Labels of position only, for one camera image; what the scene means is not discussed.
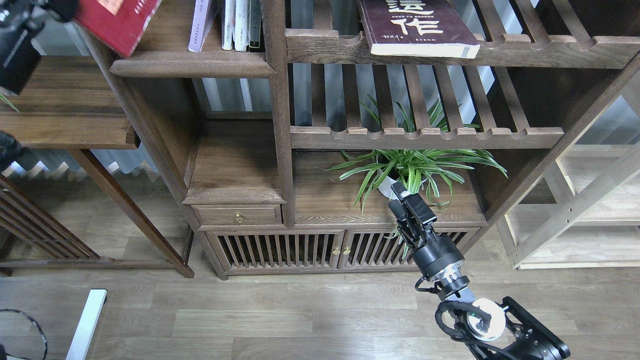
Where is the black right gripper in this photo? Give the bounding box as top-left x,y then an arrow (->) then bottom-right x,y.
388,181 -> 464,281

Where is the white paperback book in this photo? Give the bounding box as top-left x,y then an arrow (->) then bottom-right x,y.
187,0 -> 218,52

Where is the red paperback book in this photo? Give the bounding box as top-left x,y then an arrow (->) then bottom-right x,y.
75,0 -> 162,58

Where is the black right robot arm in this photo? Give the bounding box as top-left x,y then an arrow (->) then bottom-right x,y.
388,182 -> 570,360

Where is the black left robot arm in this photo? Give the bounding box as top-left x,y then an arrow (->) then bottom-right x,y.
0,0 -> 79,111

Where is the dark wooden side shelf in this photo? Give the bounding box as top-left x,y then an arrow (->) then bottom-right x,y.
1,55 -> 194,278

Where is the white plant pot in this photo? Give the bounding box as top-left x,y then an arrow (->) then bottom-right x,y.
375,155 -> 400,200

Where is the green spider plant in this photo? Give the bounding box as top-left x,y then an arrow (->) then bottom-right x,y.
322,95 -> 509,258

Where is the right slatted cabinet door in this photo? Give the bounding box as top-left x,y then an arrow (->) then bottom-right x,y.
340,227 -> 476,271

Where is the slatted cabinet door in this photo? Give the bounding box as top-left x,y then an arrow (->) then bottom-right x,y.
206,230 -> 345,275
340,227 -> 476,271

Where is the dark wooden bookshelf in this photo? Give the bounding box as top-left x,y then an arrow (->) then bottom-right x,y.
80,0 -> 639,279

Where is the dark maroon book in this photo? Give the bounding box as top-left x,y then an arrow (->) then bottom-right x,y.
358,0 -> 481,59

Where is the left slatted cabinet door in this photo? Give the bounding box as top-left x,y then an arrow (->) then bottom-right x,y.
206,230 -> 345,275

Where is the light wooden rack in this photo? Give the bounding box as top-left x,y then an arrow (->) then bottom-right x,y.
496,76 -> 640,269

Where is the white upright book middle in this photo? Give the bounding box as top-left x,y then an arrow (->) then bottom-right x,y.
233,0 -> 250,52

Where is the white upright book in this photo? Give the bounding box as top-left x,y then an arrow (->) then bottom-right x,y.
233,0 -> 250,52
221,0 -> 237,51

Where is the dark upright book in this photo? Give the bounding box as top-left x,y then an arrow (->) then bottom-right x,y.
247,0 -> 265,53

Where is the white upright book left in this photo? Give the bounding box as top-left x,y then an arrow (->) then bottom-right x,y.
221,0 -> 237,51

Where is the white metal table leg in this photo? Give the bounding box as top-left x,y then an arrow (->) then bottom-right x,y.
66,288 -> 108,360

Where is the dark slatted wooden panel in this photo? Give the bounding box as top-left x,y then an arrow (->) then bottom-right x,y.
0,175 -> 115,275

